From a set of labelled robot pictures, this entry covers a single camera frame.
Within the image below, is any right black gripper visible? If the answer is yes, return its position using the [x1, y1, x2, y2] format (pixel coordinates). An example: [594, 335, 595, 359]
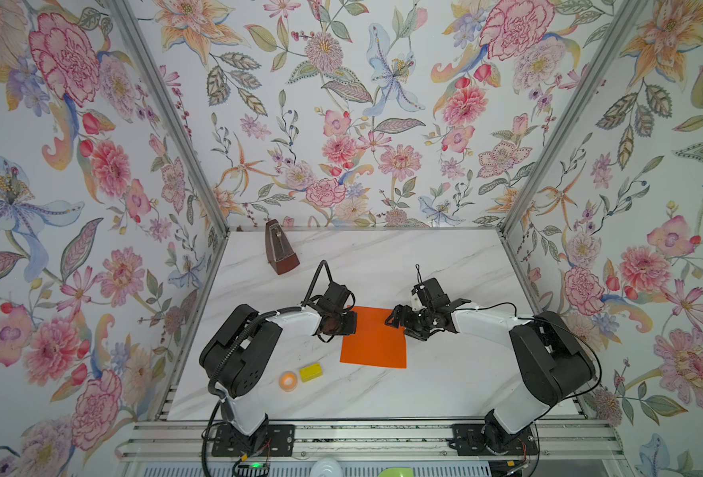
[384, 305, 433, 340]

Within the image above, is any orange square paper sheet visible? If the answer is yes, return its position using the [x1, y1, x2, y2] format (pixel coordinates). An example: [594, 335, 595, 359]
[340, 307, 407, 370]

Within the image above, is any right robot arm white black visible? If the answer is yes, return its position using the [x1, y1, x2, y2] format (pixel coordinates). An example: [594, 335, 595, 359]
[385, 278, 596, 454]

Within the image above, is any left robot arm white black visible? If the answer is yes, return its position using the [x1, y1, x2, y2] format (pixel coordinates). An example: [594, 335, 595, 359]
[198, 282, 357, 437]

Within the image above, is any yellow rectangular block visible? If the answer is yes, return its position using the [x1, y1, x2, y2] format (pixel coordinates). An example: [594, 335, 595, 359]
[299, 363, 324, 383]

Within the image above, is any orange tape roll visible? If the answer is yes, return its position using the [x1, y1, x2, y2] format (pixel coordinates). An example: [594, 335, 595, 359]
[279, 371, 299, 393]

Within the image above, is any brown wooden metronome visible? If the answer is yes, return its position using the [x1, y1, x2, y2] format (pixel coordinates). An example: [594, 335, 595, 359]
[265, 220, 300, 275]

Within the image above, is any white round object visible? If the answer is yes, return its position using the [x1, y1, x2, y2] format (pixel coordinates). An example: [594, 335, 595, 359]
[310, 457, 344, 477]

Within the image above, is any green object at edge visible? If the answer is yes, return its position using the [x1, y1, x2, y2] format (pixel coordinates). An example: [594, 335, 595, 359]
[377, 467, 414, 477]

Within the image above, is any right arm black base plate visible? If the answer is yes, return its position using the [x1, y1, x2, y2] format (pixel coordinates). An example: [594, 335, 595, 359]
[447, 423, 538, 457]

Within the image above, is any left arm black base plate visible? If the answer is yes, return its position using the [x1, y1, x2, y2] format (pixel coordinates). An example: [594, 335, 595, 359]
[208, 423, 296, 457]

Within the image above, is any aluminium front rail frame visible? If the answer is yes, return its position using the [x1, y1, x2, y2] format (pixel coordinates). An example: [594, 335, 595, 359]
[116, 417, 624, 463]

